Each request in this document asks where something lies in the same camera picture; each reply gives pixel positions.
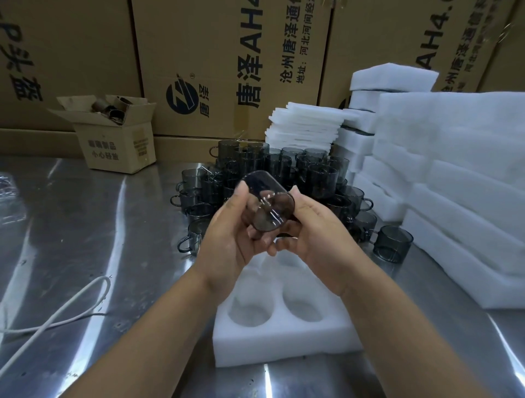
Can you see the person's right hand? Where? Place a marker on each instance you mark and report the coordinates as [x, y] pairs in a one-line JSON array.
[[324, 246]]

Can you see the person's right forearm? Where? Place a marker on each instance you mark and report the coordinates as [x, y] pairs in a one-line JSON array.
[[406, 336]]

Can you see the person's left hand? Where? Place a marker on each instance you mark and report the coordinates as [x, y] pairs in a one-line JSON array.
[[223, 242]]

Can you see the white foam tray with holes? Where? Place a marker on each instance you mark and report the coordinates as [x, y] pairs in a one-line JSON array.
[[283, 328]]

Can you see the person's left thumb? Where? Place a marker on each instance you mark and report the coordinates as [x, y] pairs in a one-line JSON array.
[[241, 197]]

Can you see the dark cups in cardboard box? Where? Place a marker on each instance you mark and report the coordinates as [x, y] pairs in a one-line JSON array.
[[110, 108]]

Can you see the person's left forearm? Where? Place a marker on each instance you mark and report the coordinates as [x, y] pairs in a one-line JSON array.
[[156, 340]]

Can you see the stack of thin foam sheets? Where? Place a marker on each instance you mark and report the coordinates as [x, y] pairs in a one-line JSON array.
[[305, 123]]

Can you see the clear plastic wrap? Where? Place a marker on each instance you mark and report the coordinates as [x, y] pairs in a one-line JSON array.
[[8, 197]]

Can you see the person's right thumb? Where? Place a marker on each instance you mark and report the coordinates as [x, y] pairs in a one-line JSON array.
[[296, 203]]

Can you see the large printed cardboard box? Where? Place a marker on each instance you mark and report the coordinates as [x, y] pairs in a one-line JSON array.
[[69, 57], [393, 37], [229, 61], [506, 61]]

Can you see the stack of white foam blocks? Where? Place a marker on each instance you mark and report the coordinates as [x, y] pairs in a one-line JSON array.
[[381, 135]]

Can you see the stack of large foam trays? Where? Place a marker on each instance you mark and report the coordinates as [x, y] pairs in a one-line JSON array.
[[467, 184]]

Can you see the smoky grey glass cup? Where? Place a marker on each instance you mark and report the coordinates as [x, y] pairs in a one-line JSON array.
[[268, 205]]

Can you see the small open cardboard box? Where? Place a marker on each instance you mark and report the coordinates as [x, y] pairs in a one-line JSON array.
[[119, 143]]

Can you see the pile of grey glass mugs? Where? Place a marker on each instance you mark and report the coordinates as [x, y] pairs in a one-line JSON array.
[[311, 172]]

